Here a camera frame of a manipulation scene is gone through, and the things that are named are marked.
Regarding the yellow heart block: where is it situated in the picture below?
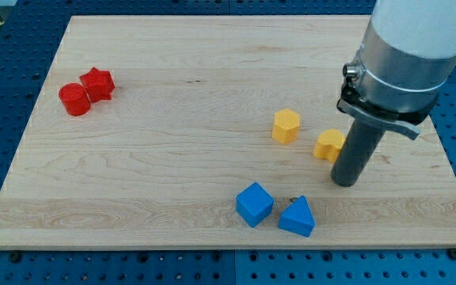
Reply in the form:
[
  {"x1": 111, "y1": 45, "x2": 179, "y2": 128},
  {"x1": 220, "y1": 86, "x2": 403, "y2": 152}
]
[{"x1": 313, "y1": 129, "x2": 345, "y2": 163}]

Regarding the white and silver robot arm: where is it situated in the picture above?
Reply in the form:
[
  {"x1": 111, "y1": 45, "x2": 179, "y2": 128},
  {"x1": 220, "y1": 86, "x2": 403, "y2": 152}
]
[{"x1": 341, "y1": 0, "x2": 456, "y2": 124}]

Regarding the yellow hexagon block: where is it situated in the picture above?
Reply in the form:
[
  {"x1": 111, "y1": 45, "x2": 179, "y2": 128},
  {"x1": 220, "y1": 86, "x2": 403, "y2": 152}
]
[{"x1": 272, "y1": 108, "x2": 300, "y2": 144}]

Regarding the light wooden board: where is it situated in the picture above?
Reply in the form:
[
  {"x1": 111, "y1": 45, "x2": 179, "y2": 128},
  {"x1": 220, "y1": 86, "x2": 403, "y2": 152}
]
[{"x1": 0, "y1": 16, "x2": 456, "y2": 251}]

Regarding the blue cube block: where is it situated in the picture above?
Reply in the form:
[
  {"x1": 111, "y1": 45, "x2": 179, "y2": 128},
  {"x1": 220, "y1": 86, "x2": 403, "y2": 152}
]
[{"x1": 236, "y1": 182, "x2": 275, "y2": 228}]

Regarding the blue triangle block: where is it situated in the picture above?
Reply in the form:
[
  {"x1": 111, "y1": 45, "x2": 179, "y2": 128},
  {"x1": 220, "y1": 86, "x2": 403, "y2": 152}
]
[{"x1": 278, "y1": 196, "x2": 316, "y2": 237}]

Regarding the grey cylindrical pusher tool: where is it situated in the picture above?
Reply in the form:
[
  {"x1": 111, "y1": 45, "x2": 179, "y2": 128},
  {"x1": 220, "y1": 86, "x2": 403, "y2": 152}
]
[{"x1": 330, "y1": 120, "x2": 385, "y2": 187}]

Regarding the red star block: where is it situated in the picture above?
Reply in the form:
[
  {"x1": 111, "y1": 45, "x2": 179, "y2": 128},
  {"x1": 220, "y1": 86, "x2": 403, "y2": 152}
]
[{"x1": 79, "y1": 67, "x2": 115, "y2": 103}]

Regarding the red cylinder block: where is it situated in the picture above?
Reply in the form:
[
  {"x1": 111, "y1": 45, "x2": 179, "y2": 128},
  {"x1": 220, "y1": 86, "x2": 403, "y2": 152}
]
[{"x1": 59, "y1": 83, "x2": 91, "y2": 116}]

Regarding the grey clamp lever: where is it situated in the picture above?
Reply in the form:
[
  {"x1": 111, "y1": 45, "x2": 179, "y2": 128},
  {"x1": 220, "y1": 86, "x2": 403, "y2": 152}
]
[{"x1": 336, "y1": 99, "x2": 421, "y2": 140}]

